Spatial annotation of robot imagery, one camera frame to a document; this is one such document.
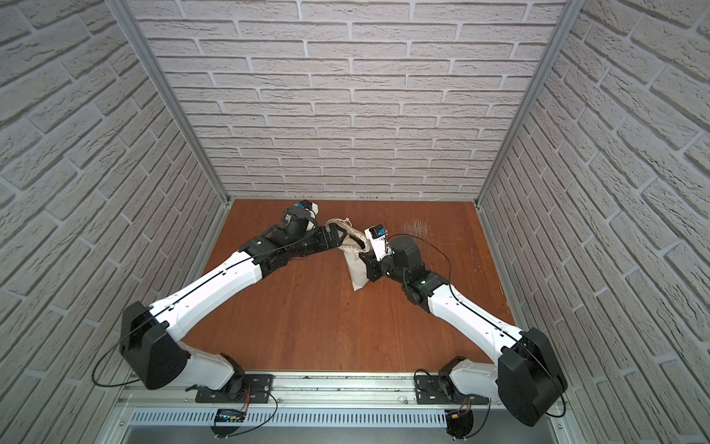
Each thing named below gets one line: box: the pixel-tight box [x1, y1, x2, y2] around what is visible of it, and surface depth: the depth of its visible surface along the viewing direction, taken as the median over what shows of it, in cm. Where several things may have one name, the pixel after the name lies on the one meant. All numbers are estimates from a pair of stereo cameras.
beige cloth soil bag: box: [324, 217, 372, 292], surface depth 85 cm
